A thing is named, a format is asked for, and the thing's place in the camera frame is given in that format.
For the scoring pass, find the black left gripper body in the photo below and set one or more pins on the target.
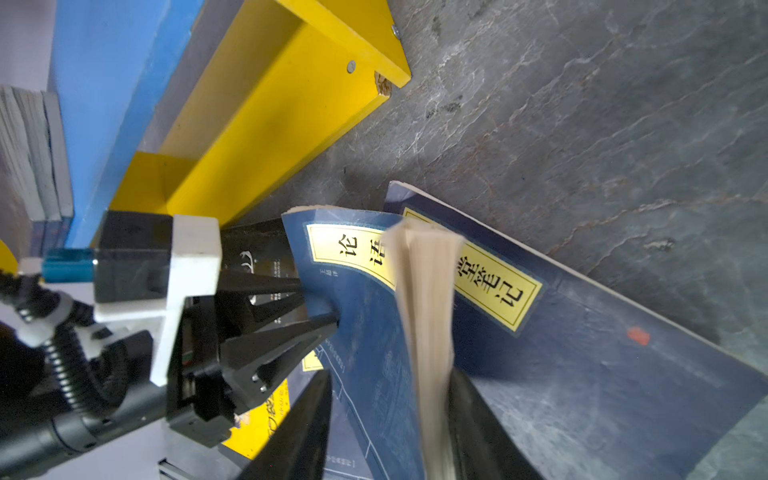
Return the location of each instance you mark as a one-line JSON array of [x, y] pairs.
[[197, 397]]

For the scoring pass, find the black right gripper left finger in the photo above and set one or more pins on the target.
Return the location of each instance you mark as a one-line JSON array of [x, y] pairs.
[[298, 448]]

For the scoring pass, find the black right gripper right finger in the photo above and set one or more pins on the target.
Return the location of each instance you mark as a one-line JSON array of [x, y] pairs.
[[481, 447]]

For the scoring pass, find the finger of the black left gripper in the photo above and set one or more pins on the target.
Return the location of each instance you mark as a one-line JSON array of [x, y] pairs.
[[255, 364], [264, 294]]

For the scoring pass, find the blue book Sunzi label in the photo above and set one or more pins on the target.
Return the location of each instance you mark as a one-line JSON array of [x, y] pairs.
[[56, 231]]

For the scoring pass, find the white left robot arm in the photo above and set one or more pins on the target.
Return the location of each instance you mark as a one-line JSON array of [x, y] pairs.
[[82, 387]]

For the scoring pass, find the yellow cartoon cover book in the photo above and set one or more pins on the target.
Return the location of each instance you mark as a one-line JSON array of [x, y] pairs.
[[254, 428]]

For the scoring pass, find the black book orange title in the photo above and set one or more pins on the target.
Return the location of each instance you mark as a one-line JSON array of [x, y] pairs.
[[260, 248]]

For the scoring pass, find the yellow wooden bookshelf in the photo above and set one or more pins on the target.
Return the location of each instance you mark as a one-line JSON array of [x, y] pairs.
[[206, 107]]

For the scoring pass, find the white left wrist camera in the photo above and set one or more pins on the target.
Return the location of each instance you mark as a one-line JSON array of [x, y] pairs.
[[142, 270]]

